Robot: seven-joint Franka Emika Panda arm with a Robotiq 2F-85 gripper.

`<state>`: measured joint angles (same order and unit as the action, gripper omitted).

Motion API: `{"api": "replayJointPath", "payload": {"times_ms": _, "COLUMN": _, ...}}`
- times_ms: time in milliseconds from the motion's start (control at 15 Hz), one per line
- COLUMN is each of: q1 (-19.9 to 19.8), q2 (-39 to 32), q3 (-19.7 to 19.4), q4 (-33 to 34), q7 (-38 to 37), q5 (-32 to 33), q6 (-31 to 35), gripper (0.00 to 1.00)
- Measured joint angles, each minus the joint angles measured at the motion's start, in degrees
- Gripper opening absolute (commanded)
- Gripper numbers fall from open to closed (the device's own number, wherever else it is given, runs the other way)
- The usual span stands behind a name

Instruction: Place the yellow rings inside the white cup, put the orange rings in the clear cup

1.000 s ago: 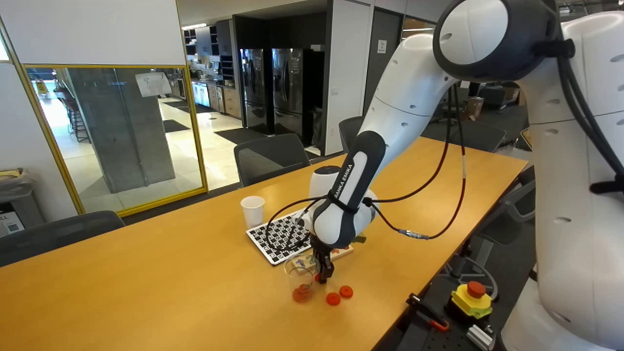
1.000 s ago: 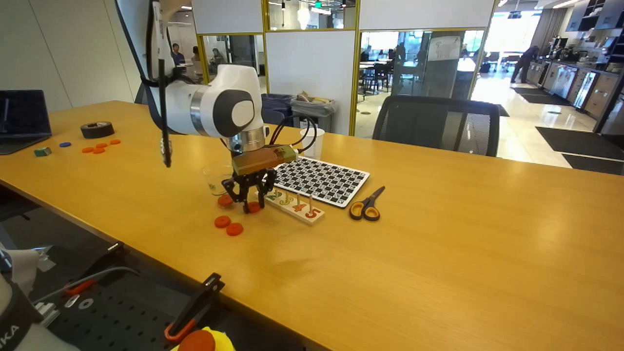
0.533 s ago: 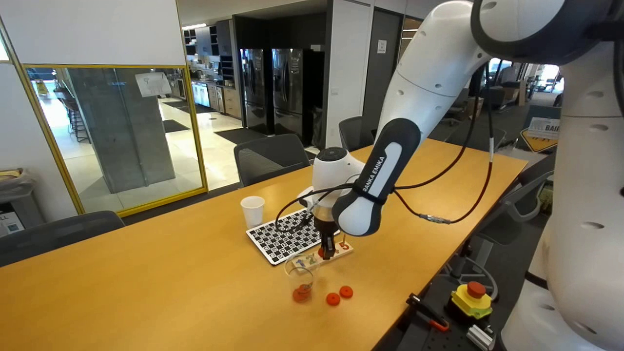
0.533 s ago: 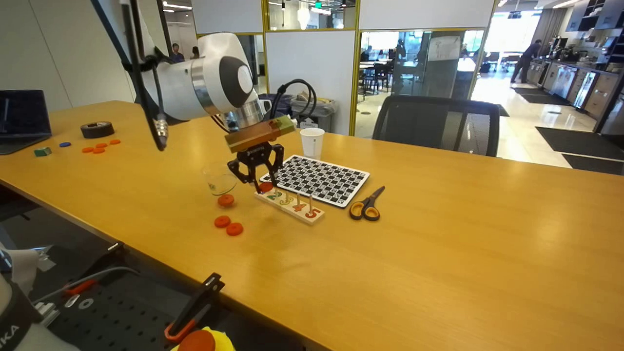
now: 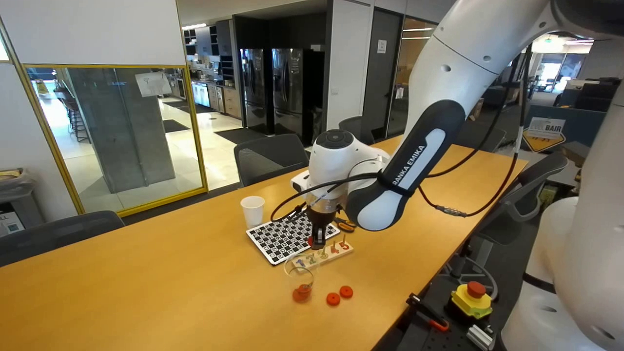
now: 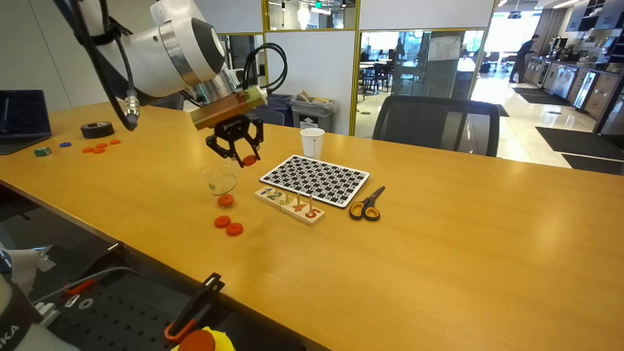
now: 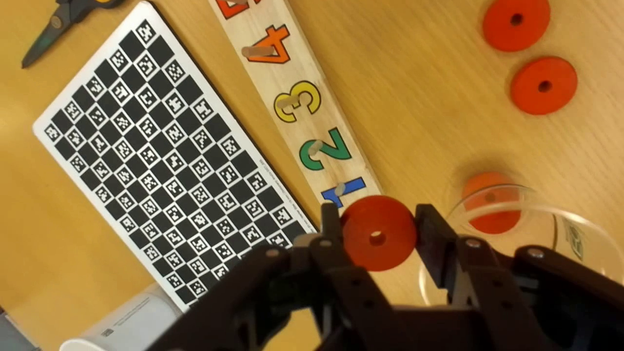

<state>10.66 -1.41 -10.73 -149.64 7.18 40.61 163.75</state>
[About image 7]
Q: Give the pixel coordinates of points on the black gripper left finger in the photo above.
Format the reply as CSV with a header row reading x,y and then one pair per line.
x,y
285,300

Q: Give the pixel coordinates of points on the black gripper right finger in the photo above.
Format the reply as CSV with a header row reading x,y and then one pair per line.
x,y
519,300

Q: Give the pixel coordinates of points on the clear plastic cup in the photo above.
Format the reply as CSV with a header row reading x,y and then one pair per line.
x,y
586,241

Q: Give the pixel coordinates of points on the white paper cup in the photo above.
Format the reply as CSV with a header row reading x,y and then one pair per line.
x,y
129,325

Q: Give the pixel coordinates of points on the wooden number peg board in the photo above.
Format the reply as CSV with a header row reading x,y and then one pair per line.
x,y
313,128

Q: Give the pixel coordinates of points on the black white checkerboard calibration board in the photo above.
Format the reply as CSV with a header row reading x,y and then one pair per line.
x,y
162,150

